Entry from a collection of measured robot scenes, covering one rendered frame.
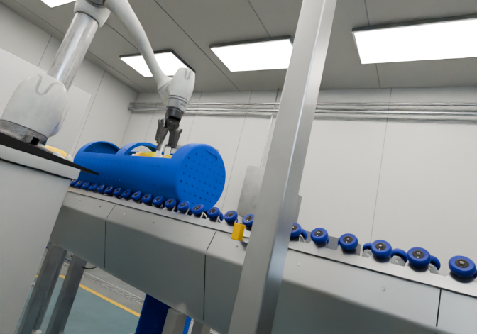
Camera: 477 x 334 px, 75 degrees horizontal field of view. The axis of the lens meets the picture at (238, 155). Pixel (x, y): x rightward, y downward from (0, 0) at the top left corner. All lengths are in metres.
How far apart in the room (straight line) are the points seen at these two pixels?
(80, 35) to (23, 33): 4.90
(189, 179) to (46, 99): 0.58
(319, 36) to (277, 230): 0.44
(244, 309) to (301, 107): 0.41
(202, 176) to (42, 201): 0.56
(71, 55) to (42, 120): 0.41
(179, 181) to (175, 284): 0.35
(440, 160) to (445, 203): 0.55
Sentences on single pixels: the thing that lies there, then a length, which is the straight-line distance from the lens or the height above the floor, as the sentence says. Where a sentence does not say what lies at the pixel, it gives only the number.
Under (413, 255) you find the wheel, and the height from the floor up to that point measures 0.96.
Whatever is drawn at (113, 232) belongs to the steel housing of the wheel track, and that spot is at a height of 0.80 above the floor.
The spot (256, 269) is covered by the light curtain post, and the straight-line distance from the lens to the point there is 0.63.
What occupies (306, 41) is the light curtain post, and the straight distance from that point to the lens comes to 0.77.
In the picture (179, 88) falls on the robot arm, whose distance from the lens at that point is 1.45.
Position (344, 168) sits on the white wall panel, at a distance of 4.69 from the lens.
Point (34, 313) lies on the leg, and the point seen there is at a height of 0.29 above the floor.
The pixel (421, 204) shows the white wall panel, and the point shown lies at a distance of 4.51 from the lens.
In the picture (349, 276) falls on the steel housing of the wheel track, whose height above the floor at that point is 0.89.
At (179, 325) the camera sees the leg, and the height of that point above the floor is 0.59.
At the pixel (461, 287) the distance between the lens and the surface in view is 0.77.
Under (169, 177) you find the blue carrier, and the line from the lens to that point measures 1.21.
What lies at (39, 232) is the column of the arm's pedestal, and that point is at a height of 0.76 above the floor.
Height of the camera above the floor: 0.92
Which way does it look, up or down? 13 degrees up
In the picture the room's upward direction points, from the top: 14 degrees clockwise
